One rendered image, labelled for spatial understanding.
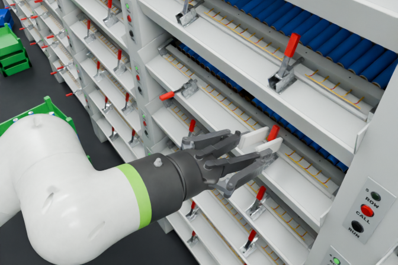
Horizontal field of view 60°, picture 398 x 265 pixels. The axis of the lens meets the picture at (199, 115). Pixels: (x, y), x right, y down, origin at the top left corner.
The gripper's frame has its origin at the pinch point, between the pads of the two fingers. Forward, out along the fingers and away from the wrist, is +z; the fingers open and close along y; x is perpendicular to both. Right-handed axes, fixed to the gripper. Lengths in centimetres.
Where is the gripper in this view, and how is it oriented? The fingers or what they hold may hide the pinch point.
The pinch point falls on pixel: (260, 143)
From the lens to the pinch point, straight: 64.9
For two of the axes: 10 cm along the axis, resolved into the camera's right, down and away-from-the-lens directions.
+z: 7.8, -2.3, 5.7
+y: 5.9, 5.5, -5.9
